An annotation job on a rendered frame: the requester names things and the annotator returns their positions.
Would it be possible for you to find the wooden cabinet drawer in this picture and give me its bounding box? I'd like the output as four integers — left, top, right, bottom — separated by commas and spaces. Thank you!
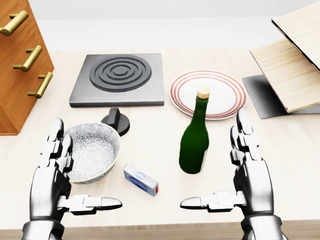
0, 21, 46, 113
4, 44, 55, 135
0, 0, 38, 84

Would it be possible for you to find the pale wooden rack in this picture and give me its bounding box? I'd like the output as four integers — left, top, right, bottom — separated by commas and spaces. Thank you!
249, 1, 320, 114

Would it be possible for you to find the small white blue box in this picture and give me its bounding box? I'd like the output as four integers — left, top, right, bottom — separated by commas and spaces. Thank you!
123, 164, 160, 197

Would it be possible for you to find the patterned grey white bowl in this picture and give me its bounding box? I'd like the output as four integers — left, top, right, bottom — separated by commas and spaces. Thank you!
64, 122, 122, 185

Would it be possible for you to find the green glass bottle with cork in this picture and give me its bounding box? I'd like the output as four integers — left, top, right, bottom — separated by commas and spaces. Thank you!
178, 86, 211, 175

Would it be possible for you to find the white plate with red rings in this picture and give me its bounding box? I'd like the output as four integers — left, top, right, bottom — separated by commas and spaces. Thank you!
168, 69, 249, 121

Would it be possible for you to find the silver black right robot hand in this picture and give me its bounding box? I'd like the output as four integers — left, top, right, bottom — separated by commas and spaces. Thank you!
179, 109, 276, 221

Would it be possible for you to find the round black stove knob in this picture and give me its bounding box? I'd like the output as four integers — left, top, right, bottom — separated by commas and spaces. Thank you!
100, 107, 131, 137

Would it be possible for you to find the wooden cabinet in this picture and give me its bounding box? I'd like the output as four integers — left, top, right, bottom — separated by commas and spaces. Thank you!
0, 0, 55, 136

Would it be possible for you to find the brass drawer handle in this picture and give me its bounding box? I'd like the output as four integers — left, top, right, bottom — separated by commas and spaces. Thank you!
0, 10, 29, 37
27, 71, 54, 99
12, 45, 43, 73

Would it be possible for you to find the flat dark stove plate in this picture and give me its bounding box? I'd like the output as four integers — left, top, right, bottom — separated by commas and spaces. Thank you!
69, 53, 165, 109

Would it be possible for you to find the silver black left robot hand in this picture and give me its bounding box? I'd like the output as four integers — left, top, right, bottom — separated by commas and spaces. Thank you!
29, 117, 124, 221

